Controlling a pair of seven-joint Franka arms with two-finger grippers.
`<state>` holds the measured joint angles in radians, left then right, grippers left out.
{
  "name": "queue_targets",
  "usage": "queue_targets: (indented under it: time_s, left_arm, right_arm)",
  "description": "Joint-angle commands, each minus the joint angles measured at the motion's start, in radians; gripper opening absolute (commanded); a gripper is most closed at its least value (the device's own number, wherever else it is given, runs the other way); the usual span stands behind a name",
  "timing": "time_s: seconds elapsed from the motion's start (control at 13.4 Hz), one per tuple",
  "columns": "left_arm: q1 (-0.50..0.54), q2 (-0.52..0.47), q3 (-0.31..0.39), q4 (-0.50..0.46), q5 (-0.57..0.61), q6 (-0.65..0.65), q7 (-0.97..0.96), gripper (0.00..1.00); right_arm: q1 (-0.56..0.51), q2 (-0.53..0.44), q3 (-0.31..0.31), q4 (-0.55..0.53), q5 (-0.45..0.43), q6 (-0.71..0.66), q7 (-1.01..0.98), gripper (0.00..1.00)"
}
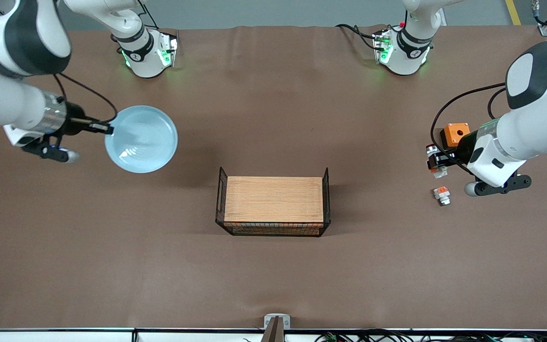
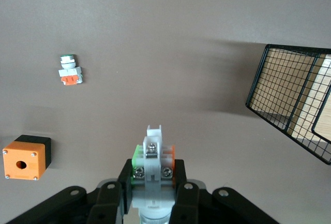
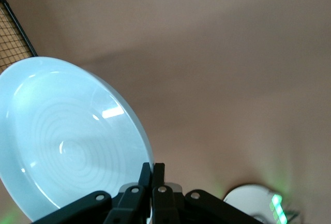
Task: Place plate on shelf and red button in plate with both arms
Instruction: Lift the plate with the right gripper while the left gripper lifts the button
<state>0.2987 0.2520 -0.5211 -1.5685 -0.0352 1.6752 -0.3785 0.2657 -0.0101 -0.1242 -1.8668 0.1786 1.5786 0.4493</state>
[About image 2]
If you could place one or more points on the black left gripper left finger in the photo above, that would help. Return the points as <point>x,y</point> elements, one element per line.
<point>111,200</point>

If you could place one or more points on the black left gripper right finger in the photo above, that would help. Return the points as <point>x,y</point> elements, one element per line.
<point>186,200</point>

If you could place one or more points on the small orange white connector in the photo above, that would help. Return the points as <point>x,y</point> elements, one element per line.
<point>152,169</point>

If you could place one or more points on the orange button box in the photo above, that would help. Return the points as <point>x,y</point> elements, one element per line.
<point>26,162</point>

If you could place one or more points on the small orange grey connector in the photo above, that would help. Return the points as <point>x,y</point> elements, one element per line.
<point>69,72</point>

